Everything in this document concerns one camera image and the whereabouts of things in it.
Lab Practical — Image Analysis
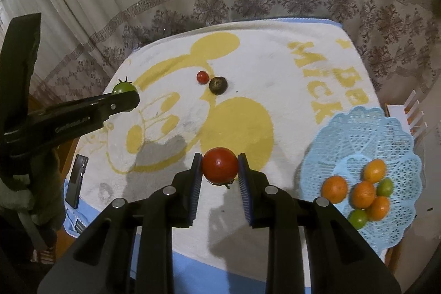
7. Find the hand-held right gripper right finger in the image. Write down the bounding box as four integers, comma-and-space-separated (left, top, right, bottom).
237, 153, 402, 294

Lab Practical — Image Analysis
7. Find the dark brown round fruit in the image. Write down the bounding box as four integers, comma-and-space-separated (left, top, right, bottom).
209, 76, 227, 95

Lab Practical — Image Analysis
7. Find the white plastic rack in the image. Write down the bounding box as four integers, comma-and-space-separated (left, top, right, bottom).
385, 90, 429, 139

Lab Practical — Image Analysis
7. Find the large red tomato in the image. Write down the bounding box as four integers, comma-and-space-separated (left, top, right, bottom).
201, 147, 239, 185

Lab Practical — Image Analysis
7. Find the orange tomato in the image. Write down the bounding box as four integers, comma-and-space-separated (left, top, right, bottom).
321, 176, 349, 204
351, 181, 377, 209
363, 159, 387, 184

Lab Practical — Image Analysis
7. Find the light blue plastic basket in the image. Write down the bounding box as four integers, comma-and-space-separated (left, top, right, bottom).
299, 106, 424, 250

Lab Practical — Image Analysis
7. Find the white yellow printed towel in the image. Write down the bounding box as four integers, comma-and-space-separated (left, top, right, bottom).
74, 20, 383, 267

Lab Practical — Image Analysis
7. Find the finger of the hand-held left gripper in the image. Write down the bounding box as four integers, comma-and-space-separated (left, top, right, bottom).
86, 91, 140, 131

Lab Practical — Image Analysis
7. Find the green citrus fruit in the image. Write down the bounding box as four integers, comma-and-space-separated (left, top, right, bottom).
347, 209, 370, 230
377, 177, 394, 197

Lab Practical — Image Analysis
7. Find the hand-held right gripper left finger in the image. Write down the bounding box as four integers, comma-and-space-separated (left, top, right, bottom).
37, 153, 204, 294

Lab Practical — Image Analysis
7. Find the black rectangular device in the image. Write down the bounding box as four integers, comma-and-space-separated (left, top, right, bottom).
65, 154, 89, 209

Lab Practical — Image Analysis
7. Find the orange tangerine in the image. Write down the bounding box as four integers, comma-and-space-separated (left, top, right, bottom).
366, 196, 391, 222

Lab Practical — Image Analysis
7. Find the green tomato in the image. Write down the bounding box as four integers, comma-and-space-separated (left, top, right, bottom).
112, 77, 138, 114

